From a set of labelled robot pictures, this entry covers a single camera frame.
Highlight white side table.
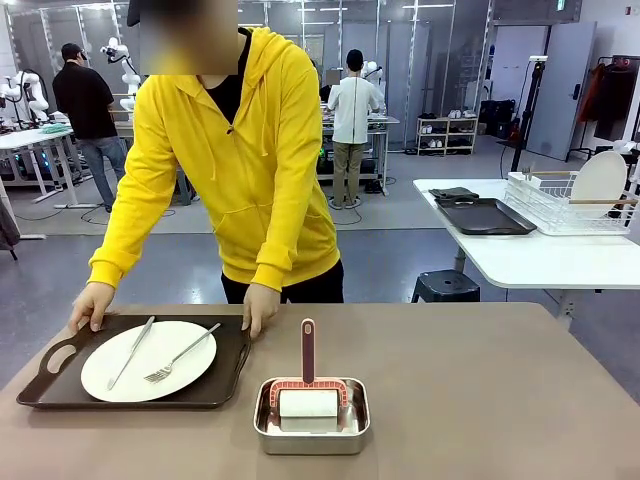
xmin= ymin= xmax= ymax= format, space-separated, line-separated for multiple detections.
xmin=412 ymin=178 xmax=640 ymax=331

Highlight black tripod with light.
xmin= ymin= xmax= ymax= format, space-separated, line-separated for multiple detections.
xmin=509 ymin=55 xmax=549 ymax=174

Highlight person left hand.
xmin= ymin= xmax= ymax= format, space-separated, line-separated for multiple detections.
xmin=241 ymin=282 xmax=281 ymax=342

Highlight person in white shirt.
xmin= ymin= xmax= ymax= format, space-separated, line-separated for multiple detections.
xmin=327 ymin=48 xmax=381 ymax=210

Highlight metal workbench with computer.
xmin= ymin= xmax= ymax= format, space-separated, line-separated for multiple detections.
xmin=319 ymin=113 xmax=401 ymax=182

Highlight silver table knife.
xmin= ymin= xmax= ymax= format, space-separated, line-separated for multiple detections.
xmin=106 ymin=315 xmax=156 ymax=392

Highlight white wire dish rack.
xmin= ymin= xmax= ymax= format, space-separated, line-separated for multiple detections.
xmin=507 ymin=169 xmax=640 ymax=237

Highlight black metal stool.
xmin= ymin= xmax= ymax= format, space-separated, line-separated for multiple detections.
xmin=410 ymin=269 xmax=481 ymax=304

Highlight person left forearm yellow sleeve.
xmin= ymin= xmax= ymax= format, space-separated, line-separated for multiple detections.
xmin=252 ymin=184 xmax=324 ymax=292

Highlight person right forearm yellow sleeve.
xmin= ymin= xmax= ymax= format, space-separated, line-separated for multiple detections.
xmin=87 ymin=189 xmax=171 ymax=291

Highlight wooden shoe rack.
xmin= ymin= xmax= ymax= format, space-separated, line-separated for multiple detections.
xmin=416 ymin=108 xmax=480 ymax=156

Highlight clothes rack with jackets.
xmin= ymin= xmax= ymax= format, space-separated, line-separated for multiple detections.
xmin=582 ymin=53 xmax=640 ymax=151

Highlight pink maroon lint roller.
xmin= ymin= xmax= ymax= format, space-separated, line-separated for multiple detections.
xmin=269 ymin=318 xmax=354 ymax=435

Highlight grey fabric chair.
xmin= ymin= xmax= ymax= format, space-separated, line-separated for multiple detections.
xmin=0 ymin=192 xmax=20 ymax=262

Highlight person in yellow hoodie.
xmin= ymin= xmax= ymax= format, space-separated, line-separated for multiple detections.
xmin=87 ymin=0 xmax=346 ymax=305

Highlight person right hand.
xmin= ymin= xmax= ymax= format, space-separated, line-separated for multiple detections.
xmin=67 ymin=282 xmax=121 ymax=335

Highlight stainless steel rectangular tray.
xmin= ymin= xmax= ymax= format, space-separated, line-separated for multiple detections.
xmin=252 ymin=377 xmax=373 ymax=456

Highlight black equipment cases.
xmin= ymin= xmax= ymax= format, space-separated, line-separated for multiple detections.
xmin=479 ymin=98 xmax=526 ymax=141

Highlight grey door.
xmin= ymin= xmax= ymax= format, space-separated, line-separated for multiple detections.
xmin=524 ymin=20 xmax=599 ymax=164

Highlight white background desk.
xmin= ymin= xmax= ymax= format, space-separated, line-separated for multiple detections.
xmin=0 ymin=124 xmax=84 ymax=209

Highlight white round plate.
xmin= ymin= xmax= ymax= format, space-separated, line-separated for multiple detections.
xmin=571 ymin=149 xmax=629 ymax=220
xmin=79 ymin=320 xmax=219 ymax=403

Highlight man in black shirt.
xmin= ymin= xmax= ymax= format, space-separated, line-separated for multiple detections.
xmin=52 ymin=42 xmax=129 ymax=214

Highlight dark brown serving tray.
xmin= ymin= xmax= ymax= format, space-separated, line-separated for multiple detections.
xmin=15 ymin=313 xmax=253 ymax=411
xmin=433 ymin=196 xmax=539 ymax=236

